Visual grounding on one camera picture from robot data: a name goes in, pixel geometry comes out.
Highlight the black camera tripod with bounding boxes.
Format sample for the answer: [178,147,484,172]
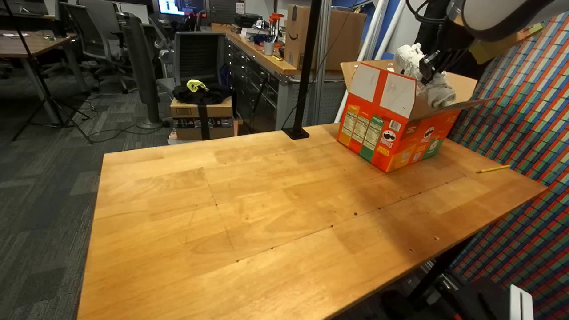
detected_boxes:
[0,0,94,144]

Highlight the black cap with yellow logo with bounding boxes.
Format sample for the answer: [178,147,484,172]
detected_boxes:
[171,76,235,106]

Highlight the grey cylindrical post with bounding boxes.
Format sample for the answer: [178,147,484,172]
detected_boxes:
[119,10,165,131]

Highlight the small brown cardboard box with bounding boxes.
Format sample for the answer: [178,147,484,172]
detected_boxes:
[167,96,240,142]

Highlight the grey office chair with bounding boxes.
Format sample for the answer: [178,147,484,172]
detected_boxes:
[57,0,137,94]

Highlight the colourful woven partition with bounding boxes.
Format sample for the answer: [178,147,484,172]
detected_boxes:
[448,10,569,320]

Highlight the black case under table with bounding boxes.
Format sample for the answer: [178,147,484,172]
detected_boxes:
[379,274,535,320]

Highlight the wooden office desk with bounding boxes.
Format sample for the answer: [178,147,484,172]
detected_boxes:
[0,26,82,76]

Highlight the white leaning pipes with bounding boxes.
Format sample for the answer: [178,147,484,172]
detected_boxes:
[333,0,395,124]

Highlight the white cloth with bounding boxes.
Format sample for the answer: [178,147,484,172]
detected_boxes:
[393,41,459,110]

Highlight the yellow pencil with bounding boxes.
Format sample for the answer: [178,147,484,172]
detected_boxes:
[473,163,512,176]

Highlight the white flat panel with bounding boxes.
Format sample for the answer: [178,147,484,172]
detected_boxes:
[507,282,537,320]

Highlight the orange Pringles cardboard box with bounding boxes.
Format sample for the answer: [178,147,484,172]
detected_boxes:
[334,58,494,176]

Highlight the large brown cardboard box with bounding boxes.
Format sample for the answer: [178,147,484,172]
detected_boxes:
[285,3,370,74]

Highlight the black square cabinet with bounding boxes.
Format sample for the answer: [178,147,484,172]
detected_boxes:
[173,28,231,85]

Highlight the lit computer monitor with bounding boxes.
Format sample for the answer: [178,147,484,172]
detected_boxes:
[155,0,210,18]

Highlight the tan wrist camera mount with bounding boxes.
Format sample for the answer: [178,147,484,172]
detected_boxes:
[466,21,546,66]

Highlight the black vertical pole with base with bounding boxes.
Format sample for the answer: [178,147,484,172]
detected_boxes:
[279,0,325,142]

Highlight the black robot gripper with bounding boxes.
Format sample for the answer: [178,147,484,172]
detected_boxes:
[414,0,471,85]

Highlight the workbench with dark drawers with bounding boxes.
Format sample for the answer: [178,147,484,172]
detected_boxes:
[210,21,345,135]

